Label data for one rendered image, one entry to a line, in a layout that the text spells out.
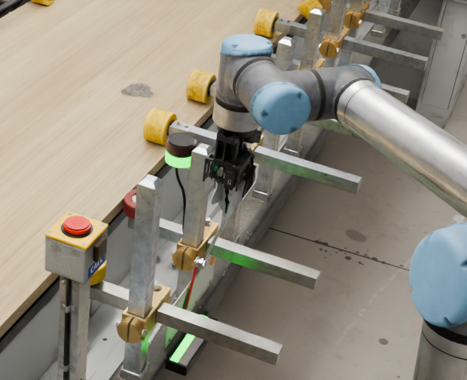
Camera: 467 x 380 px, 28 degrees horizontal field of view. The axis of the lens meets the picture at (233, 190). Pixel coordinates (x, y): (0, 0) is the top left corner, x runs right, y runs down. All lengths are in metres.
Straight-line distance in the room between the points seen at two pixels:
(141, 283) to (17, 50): 1.10
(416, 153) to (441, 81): 3.04
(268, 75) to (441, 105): 2.96
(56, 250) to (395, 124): 0.55
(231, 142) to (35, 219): 0.49
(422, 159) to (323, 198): 2.43
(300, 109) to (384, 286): 1.92
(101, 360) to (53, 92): 0.75
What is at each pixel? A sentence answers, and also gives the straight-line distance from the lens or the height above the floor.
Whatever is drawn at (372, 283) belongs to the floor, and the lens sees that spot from 3.44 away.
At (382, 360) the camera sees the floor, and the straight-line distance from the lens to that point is 3.14.
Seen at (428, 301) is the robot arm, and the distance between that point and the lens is 1.17.
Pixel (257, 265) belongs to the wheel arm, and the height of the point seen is 0.85.
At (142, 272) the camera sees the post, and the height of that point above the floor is 0.97.
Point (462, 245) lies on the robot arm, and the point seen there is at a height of 1.44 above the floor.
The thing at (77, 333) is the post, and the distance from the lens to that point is 1.52.
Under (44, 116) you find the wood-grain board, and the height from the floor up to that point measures 0.90.
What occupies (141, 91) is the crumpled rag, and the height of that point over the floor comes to 0.91.
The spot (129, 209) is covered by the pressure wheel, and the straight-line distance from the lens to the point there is 2.04.
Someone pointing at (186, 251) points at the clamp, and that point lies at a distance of 1.98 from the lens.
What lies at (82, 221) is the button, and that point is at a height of 1.23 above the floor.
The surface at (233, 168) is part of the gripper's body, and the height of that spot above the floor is 1.14.
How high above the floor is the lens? 2.06
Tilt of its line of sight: 33 degrees down
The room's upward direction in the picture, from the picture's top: 8 degrees clockwise
